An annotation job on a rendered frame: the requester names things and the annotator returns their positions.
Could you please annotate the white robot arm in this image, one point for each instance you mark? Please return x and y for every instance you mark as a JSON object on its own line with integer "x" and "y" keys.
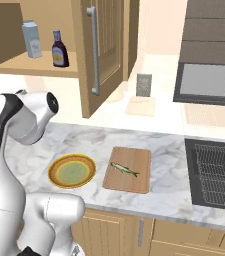
{"x": 4, "y": 186}

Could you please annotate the wooden cutting board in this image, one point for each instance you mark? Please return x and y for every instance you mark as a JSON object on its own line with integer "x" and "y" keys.
{"x": 134, "y": 160}

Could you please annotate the small green fish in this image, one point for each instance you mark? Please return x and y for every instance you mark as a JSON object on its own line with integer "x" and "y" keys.
{"x": 125, "y": 168}

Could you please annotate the yellow orange rimmed plate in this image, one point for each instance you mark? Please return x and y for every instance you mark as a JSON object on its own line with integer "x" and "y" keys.
{"x": 72, "y": 171}

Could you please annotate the open wooden cabinet door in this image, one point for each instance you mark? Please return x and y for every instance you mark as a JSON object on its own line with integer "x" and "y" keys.
{"x": 109, "y": 43}

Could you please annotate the dark condiment bottle yellow label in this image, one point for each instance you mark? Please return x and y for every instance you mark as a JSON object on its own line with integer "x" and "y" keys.
{"x": 60, "y": 50}

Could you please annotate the wooden cabinet shelf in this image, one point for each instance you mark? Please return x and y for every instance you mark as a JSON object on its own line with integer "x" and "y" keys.
{"x": 37, "y": 66}

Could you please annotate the wooden base cabinet door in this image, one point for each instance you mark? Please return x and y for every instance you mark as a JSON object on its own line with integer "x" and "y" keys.
{"x": 107, "y": 233}

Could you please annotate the wooden base cabinet drawer front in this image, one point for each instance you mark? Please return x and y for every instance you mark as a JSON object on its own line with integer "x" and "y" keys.
{"x": 197, "y": 240}

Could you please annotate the black sink basin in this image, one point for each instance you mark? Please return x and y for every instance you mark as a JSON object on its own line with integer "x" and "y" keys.
{"x": 192, "y": 173}

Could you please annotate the dark framed window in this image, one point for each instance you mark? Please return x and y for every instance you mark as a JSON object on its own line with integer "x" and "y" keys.
{"x": 207, "y": 81}

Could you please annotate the pale blue milk carton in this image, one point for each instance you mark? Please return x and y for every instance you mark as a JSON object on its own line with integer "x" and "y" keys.
{"x": 32, "y": 39}

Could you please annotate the brown window blind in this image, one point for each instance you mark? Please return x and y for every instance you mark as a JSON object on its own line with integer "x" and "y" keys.
{"x": 212, "y": 30}

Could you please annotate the grey wall outlet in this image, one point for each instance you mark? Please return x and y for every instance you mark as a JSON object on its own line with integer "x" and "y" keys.
{"x": 144, "y": 85}

